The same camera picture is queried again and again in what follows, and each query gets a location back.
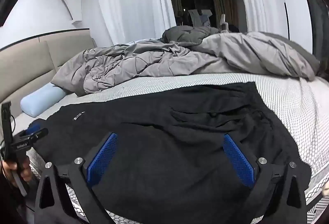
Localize beige padded headboard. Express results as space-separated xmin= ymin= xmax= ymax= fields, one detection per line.
xmin=0 ymin=30 xmax=96 ymax=122

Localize light blue bolster pillow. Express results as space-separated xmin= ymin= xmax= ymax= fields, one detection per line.
xmin=20 ymin=83 xmax=67 ymax=120

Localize white honeycomb bed mattress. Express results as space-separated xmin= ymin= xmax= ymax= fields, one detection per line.
xmin=13 ymin=72 xmax=329 ymax=224

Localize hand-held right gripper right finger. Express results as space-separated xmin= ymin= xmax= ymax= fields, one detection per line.
xmin=222 ymin=134 xmax=307 ymax=224

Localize white wardrobe door panel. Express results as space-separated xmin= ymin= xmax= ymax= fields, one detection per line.
xmin=269 ymin=0 xmax=313 ymax=55

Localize black pants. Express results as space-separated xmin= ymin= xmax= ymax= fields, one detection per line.
xmin=31 ymin=82 xmax=313 ymax=217

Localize dark open wardrobe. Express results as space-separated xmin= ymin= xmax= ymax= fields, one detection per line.
xmin=295 ymin=0 xmax=329 ymax=78

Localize brown striped curtain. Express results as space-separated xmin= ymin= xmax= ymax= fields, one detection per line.
xmin=170 ymin=0 xmax=183 ymax=27
xmin=211 ymin=0 xmax=244 ymax=32

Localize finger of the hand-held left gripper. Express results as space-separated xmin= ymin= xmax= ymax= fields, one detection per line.
xmin=24 ymin=123 xmax=49 ymax=140

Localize person's left hand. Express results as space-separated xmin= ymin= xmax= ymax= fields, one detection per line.
xmin=2 ymin=156 xmax=33 ymax=185

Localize grey duvet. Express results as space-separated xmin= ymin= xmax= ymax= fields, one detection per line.
xmin=51 ymin=31 xmax=320 ymax=97

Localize white chair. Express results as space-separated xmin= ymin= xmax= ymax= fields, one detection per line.
xmin=219 ymin=14 xmax=230 ymax=32

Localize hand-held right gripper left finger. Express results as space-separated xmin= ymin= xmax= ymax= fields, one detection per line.
xmin=34 ymin=132 xmax=119 ymax=224

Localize dark grey quilt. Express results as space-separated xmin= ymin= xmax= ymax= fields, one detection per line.
xmin=162 ymin=26 xmax=222 ymax=44

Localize grey chair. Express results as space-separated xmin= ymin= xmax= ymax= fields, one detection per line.
xmin=201 ymin=9 xmax=213 ymax=27
xmin=188 ymin=9 xmax=201 ymax=27

